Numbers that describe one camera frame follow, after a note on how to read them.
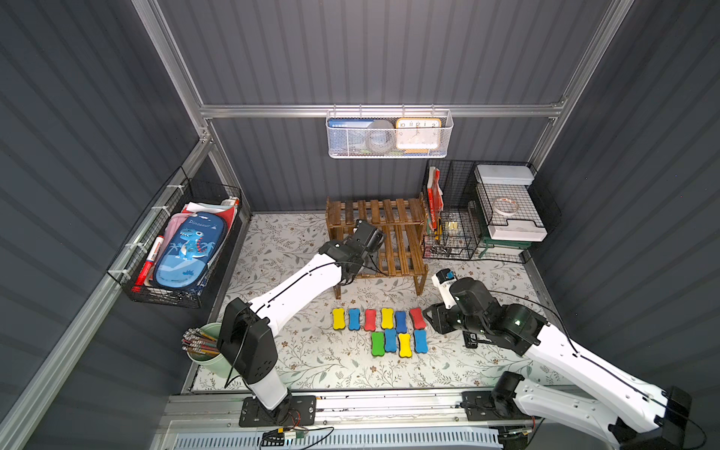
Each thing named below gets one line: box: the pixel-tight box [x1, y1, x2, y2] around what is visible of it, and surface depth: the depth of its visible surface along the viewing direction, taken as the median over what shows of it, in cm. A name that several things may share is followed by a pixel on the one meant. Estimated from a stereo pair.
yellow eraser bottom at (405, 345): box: [398, 332, 413, 358], surface depth 86 cm
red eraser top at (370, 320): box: [363, 309, 377, 331], surface depth 92 cm
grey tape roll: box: [366, 119, 397, 154], surface depth 89 cm
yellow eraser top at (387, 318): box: [381, 307, 394, 330], surface depth 91 cm
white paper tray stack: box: [473, 164, 548, 242], surface depth 98 cm
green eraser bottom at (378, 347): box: [371, 331, 386, 357], surface depth 86 cm
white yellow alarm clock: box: [395, 117, 443, 154], surface depth 90 cm
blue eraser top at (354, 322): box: [348, 307, 361, 331], surface depth 92 cm
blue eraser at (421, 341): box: [414, 330, 429, 354], surface depth 86 cm
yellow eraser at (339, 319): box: [332, 307, 346, 330], surface depth 91 cm
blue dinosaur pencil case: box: [154, 211, 227, 292], surface depth 66 cm
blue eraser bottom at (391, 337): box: [384, 328, 398, 353], surface depth 87 cm
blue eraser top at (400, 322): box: [394, 310, 407, 334], surface depth 91 cm
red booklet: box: [426, 165, 445, 230], surface depth 114 cm
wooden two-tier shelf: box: [325, 194, 429, 300], surface depth 86 cm
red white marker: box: [131, 235, 165, 293], surface depth 66 cm
